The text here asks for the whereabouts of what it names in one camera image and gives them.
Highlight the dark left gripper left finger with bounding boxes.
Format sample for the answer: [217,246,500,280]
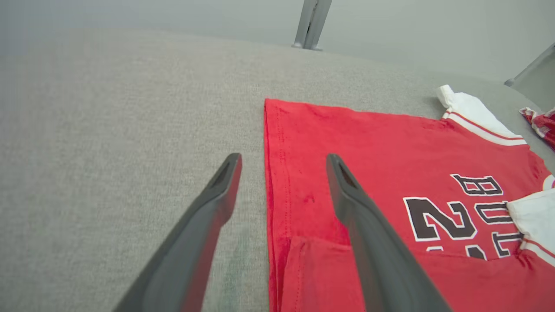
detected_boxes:
[113,153,242,312]

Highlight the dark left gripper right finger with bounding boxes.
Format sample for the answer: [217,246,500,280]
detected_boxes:
[326,154,451,312]

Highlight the red Bulls 23 jersey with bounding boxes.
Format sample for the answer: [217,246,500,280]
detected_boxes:
[264,84,555,312]

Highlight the red shorts with white stripe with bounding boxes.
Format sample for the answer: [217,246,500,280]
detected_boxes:
[519,106,555,150]

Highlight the grey partition post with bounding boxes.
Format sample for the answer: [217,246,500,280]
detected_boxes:
[293,0,319,48]
[309,0,332,51]

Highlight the grey metal frame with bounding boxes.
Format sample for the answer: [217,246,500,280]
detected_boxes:
[504,43,555,87]

